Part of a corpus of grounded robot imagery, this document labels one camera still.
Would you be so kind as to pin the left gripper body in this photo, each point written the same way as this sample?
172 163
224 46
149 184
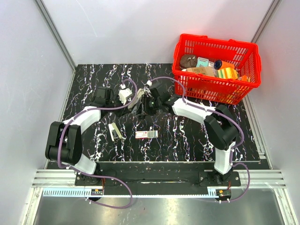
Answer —
115 103

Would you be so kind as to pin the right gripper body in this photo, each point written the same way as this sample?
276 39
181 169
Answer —
150 105

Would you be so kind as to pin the grey staple magazine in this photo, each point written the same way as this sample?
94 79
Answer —
140 92

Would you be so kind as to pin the white stapler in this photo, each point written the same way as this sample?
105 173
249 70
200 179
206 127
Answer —
114 132

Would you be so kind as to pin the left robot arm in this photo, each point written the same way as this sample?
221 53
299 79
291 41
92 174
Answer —
65 138

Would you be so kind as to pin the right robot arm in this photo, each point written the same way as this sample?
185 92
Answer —
221 131

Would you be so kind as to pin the staple box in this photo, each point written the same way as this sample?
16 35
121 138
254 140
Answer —
146 134

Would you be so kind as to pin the brown round item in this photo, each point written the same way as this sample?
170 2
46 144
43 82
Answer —
188 61

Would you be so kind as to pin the teal small box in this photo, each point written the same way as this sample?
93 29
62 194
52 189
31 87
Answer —
202 62

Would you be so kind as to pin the cardboard box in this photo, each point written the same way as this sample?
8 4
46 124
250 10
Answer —
207 71

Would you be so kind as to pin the red plastic basket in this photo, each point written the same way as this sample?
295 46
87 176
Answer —
244 55

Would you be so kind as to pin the blue capped orange bottle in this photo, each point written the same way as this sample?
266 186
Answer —
219 64

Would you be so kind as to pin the green orange box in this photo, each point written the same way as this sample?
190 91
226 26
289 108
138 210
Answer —
228 73

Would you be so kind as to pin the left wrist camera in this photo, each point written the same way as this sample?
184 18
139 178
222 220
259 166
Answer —
124 94

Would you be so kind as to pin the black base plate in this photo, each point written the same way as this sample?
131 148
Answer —
194 177

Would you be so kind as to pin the aluminium rail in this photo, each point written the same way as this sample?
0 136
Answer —
63 178

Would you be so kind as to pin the white cable duct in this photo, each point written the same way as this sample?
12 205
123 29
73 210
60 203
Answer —
72 192

